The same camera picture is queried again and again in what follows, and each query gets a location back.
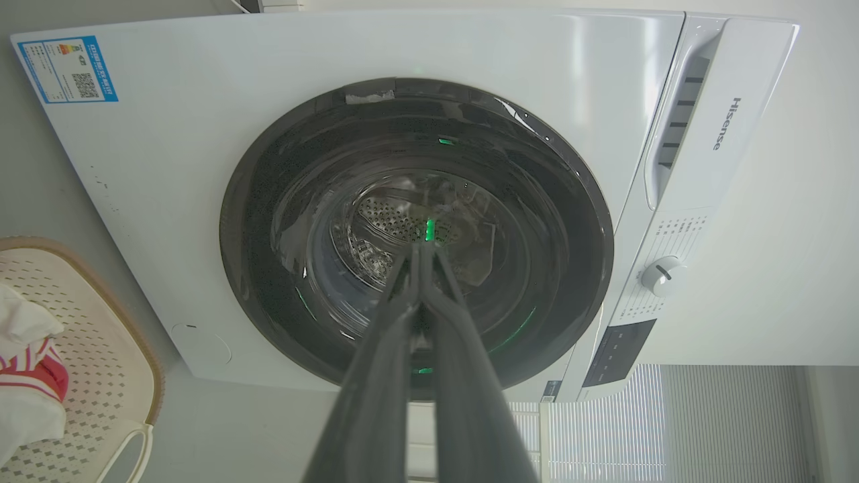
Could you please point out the cream perforated laundry basket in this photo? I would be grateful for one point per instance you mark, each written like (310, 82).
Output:
(87, 362)

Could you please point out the blue energy label sticker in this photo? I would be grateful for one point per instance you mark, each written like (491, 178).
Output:
(68, 69)

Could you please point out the white Hisense washing machine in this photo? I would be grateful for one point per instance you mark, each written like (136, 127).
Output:
(416, 194)

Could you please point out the dark round washing machine door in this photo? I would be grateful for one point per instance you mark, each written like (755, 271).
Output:
(416, 235)

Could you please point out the white and red clothing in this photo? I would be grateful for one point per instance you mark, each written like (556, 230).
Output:
(27, 376)

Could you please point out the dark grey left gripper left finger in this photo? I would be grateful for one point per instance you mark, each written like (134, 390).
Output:
(376, 402)

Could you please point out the white washing machine dial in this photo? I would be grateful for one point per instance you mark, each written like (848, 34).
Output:
(662, 275)

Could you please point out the white window blind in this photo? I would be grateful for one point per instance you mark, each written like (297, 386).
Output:
(664, 422)

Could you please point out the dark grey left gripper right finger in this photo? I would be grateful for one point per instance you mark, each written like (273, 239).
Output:
(470, 409)

